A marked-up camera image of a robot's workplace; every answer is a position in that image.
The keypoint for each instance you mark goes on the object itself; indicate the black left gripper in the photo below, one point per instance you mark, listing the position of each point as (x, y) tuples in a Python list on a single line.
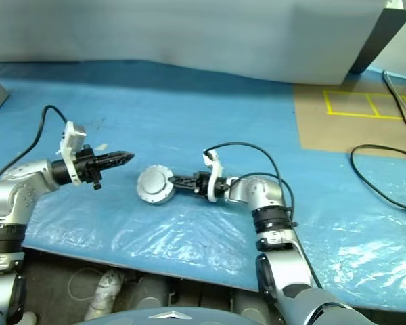
[(86, 166)]

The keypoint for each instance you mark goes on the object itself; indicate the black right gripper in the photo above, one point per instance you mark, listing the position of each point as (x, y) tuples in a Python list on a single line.
[(201, 183)]

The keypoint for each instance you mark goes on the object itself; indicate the silver motor housing copper windings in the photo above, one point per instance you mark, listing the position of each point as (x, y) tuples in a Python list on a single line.
[(159, 200)]

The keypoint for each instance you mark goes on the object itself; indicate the round silver motor lid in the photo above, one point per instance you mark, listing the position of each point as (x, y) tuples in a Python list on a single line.
[(152, 181)]

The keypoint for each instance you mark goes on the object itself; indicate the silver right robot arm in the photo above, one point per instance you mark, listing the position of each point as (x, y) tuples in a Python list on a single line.
[(291, 271)]

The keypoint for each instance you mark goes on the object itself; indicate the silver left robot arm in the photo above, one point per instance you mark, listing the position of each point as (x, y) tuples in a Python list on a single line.
[(20, 189)]

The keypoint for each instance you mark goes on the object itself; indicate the blue plastic table sheet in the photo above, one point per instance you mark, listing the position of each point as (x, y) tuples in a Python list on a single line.
[(189, 118)]

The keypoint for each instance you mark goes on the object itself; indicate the dark rounded shape under table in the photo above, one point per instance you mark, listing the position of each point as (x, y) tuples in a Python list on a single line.
[(152, 292), (245, 304)]

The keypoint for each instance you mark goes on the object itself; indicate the white wrapped object under table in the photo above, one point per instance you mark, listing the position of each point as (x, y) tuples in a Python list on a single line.
[(105, 292)]

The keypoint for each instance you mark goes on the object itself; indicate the grey robot torso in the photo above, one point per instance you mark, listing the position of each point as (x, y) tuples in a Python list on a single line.
[(138, 316)]

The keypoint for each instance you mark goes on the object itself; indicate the white backdrop board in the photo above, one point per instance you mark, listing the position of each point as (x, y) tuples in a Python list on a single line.
[(189, 34)]

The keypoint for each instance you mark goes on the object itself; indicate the brown cardboard sheet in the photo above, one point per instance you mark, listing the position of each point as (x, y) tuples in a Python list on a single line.
[(325, 132)]

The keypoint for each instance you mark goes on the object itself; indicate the black angled board stand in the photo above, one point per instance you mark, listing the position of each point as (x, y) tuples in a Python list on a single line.
[(382, 40)]

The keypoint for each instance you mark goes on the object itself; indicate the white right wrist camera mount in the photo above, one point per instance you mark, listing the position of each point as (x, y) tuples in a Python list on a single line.
[(214, 176)]

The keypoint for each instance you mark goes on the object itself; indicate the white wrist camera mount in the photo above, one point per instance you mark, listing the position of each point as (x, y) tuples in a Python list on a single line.
[(72, 139), (214, 176)]

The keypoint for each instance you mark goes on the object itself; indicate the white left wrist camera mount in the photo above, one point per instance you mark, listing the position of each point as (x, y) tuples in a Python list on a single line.
[(72, 139)]

